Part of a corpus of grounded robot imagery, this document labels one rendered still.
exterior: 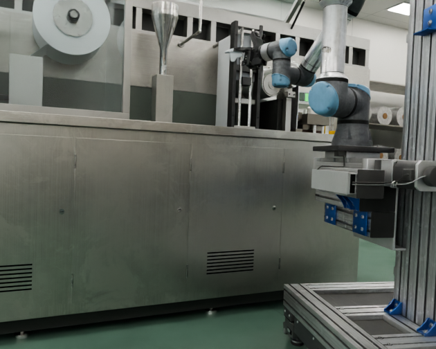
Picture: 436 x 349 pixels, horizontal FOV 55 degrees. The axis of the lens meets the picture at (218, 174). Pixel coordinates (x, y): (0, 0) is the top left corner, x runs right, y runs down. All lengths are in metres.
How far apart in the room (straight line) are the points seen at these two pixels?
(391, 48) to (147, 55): 4.99
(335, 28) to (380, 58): 5.19
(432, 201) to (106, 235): 1.23
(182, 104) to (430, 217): 1.53
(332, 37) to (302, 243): 1.08
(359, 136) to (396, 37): 5.50
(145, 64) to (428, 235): 1.69
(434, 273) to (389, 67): 5.56
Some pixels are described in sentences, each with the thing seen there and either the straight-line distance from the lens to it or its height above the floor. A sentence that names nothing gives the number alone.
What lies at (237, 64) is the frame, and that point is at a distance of 2.18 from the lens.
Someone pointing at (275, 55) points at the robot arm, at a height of 1.18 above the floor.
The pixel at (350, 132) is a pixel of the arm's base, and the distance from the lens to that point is 1.63.
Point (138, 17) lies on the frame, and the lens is 2.53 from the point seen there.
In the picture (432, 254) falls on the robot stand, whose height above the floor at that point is 0.47.
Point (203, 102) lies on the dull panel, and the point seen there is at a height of 1.08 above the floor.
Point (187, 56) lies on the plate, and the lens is 2.56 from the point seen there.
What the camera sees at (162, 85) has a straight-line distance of 2.20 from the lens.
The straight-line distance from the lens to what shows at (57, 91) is 1.82.
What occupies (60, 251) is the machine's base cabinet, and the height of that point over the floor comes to 0.36.
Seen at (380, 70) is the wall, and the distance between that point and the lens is 6.75.
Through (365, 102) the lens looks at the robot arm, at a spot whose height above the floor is 0.98.
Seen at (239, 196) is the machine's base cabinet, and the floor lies 0.58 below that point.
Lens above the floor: 0.76
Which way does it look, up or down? 2 degrees down
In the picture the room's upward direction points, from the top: 2 degrees clockwise
